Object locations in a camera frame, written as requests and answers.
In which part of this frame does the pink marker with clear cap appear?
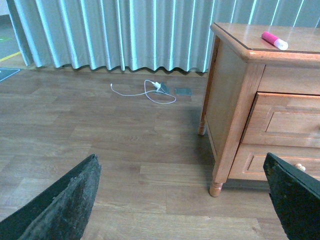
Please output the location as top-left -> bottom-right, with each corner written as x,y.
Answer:
261,31 -> 289,51

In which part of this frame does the wooden nightstand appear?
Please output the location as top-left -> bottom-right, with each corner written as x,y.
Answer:
198,22 -> 320,197

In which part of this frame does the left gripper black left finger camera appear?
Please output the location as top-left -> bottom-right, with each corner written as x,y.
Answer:
0,154 -> 102,240

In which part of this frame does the grey-green curtain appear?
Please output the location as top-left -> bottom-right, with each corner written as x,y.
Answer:
6,0 -> 320,72

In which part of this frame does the wooden drawer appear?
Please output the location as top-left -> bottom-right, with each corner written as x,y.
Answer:
228,143 -> 320,181
241,92 -> 320,148

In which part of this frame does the closed floor socket plate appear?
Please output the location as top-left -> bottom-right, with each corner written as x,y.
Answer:
174,87 -> 192,96

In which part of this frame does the open floor socket box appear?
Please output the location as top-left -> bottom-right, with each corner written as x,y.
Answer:
154,82 -> 170,95

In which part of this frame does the white charger with cable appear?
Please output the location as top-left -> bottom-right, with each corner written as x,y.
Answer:
110,79 -> 177,105

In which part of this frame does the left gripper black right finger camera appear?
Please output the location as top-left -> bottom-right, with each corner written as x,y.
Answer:
263,152 -> 320,240

